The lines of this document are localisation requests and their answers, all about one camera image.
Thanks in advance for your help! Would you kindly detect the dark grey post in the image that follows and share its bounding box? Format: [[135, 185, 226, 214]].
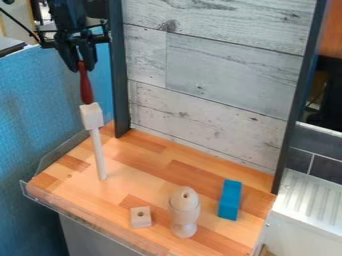
[[106, 0, 133, 139], [269, 0, 330, 196]]

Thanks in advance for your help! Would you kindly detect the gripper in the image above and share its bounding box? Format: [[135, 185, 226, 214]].
[[36, 17, 111, 74]]

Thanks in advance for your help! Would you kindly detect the white cube block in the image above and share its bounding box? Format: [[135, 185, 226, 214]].
[[78, 102, 106, 131]]

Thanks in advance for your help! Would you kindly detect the wooden egg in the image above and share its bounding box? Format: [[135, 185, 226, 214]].
[[168, 185, 202, 212]]

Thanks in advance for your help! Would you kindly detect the white rod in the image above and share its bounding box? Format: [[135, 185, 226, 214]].
[[89, 127, 109, 182]]

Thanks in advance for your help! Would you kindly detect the black cable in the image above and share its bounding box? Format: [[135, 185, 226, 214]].
[[0, 7, 46, 45]]

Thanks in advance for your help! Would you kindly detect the blue block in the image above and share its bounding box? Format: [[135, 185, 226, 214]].
[[216, 178, 245, 222]]

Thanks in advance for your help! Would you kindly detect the small wooden block with hole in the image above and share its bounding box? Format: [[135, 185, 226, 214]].
[[128, 205, 154, 230]]

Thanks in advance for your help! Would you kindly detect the red brown roller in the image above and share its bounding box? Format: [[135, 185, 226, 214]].
[[76, 60, 97, 105]]

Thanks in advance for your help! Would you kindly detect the white ribbed panel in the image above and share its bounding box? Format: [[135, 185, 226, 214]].
[[271, 167, 342, 240]]

